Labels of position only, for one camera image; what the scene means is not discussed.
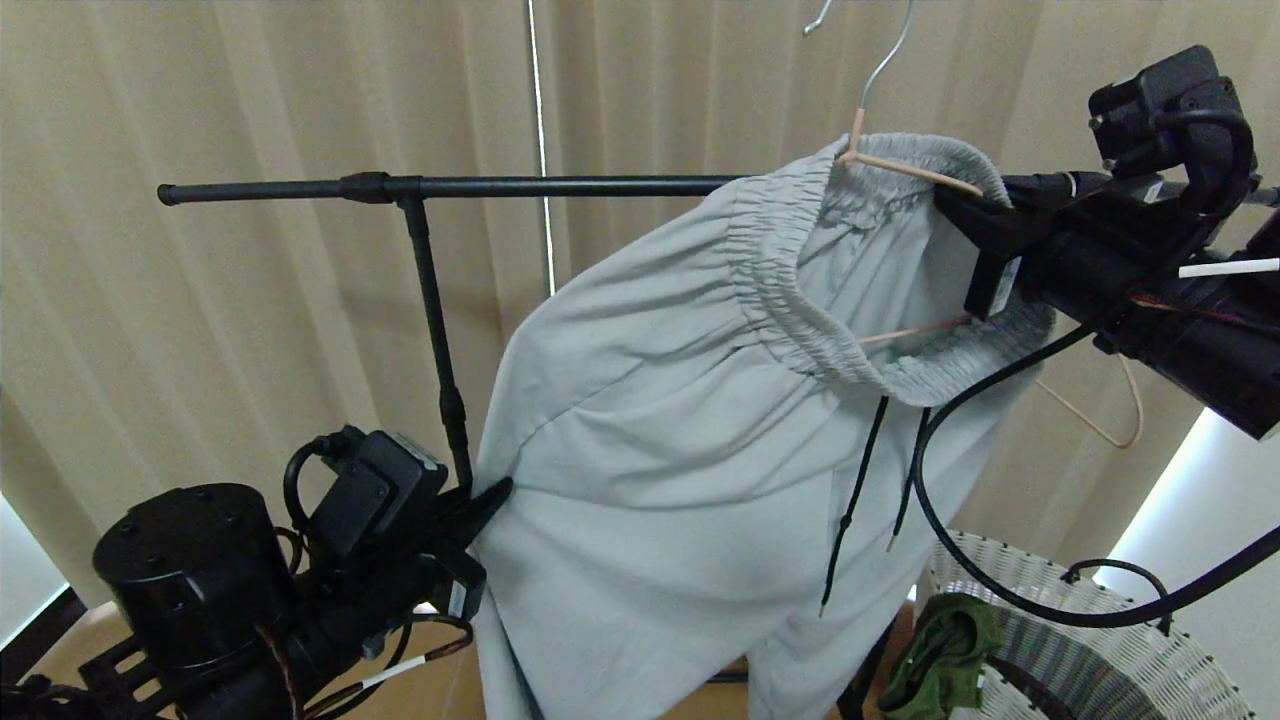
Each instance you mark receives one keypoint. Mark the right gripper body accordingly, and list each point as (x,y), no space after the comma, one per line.
(1180,330)

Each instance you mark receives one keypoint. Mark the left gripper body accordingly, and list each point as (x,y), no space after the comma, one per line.
(350,630)

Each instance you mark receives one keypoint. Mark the pink clothes hanger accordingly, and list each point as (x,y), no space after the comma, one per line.
(920,173)
(1138,410)

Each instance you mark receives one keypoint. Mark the pale grey shorts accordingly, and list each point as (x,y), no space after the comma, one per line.
(680,450)

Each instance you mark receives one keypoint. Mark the green garment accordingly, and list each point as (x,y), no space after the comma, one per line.
(940,660)

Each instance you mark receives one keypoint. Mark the white laundry basket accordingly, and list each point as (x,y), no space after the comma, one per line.
(1100,660)

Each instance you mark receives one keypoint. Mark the black clothes rack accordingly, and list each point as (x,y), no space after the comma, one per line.
(550,186)

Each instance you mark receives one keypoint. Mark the beige curtain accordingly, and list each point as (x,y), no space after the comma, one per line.
(250,350)

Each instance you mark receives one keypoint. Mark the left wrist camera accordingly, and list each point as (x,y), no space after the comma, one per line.
(370,490)

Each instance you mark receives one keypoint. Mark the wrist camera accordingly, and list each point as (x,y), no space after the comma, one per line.
(370,490)
(1150,110)

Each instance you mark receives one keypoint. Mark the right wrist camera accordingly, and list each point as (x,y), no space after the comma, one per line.
(1150,110)

